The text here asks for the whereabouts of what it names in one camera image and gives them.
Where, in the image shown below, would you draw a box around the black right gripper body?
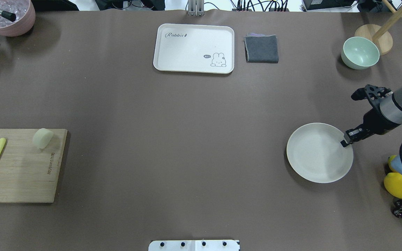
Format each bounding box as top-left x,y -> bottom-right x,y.
344,84 -> 397,144

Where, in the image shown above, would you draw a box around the cream round plate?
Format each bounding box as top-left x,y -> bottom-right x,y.
286,123 -> 354,184

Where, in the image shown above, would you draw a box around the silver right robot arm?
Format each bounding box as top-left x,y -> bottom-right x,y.
341,84 -> 402,174

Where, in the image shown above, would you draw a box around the cream rabbit tray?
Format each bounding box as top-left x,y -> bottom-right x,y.
153,23 -> 235,74

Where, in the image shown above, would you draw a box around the white steamed bun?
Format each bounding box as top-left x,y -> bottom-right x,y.
32,128 -> 54,149

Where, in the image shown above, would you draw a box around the yellow lemon outer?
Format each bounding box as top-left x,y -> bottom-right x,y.
388,155 -> 397,173

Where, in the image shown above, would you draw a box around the yellow lemon near pepper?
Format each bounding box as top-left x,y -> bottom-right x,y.
383,173 -> 402,199

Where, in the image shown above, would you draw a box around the mint green bowl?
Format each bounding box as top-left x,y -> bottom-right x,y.
340,37 -> 381,70

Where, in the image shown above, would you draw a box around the dark purple toy grapes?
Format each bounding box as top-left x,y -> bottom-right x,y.
391,199 -> 402,218

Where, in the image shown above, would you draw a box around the wooden cup rack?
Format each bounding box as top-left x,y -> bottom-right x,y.
354,0 -> 402,56

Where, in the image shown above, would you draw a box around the grey folded cloth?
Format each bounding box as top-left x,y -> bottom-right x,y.
244,35 -> 279,63

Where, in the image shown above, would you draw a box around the purple cloth under grey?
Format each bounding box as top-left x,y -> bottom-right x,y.
247,33 -> 266,37

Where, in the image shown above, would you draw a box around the wooden cutting board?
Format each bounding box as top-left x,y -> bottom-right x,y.
0,129 -> 68,203

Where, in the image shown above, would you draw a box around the pink bowl with ice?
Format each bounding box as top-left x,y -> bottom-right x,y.
0,0 -> 36,37

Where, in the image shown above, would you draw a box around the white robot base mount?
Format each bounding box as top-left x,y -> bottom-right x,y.
148,239 -> 241,251

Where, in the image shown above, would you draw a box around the aluminium frame post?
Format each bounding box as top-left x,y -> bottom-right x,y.
187,0 -> 205,16

